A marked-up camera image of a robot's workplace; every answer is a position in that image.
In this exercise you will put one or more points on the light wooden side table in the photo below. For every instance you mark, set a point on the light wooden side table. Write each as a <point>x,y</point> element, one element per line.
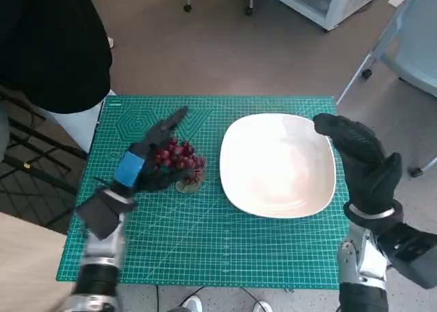
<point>27,274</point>

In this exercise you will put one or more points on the office chair wheeled base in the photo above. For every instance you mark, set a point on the office chair wheeled base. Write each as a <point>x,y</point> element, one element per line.
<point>249,4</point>

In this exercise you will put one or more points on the left black wrist camera box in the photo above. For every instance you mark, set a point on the left black wrist camera box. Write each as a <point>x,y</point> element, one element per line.
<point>99,216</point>

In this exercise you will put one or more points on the person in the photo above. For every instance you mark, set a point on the person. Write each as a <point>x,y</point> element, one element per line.
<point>48,42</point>

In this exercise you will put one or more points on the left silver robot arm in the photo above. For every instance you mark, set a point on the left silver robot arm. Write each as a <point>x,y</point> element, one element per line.
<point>102,250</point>

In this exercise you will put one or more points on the red toy grape bunch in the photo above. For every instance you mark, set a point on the red toy grape bunch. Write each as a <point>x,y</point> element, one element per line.
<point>184,158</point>

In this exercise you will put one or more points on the right black gloved robot hand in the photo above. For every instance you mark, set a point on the right black gloved robot hand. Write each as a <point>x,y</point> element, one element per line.
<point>368,168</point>

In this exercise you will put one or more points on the white shoe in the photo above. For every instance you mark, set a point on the white shoe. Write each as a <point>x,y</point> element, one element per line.
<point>263,307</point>
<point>193,303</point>

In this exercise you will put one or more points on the left bare black robot hand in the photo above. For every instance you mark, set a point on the left bare black robot hand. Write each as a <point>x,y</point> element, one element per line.
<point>150,173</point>

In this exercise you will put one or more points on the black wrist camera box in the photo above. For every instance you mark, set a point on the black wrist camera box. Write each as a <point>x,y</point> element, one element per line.
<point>99,216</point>
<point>413,254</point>

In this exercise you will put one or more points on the black metal folding frame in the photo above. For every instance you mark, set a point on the black metal folding frame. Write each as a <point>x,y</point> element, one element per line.
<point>34,175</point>

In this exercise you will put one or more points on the green cutting mat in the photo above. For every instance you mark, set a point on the green cutting mat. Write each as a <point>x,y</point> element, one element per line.
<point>211,237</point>

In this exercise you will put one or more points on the right black wrist camera box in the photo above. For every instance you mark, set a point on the right black wrist camera box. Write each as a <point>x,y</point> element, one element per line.
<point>413,254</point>

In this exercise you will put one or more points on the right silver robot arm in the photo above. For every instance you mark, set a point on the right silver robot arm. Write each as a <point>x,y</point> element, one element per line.
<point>365,257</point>

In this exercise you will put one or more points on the pale blue mesh chair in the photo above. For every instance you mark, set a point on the pale blue mesh chair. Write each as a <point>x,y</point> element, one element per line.
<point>416,52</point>

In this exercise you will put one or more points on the white mesh cabinet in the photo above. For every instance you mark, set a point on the white mesh cabinet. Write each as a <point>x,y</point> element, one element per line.
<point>338,10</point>

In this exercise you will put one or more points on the white square plate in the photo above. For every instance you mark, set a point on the white square plate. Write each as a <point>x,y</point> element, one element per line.
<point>276,168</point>

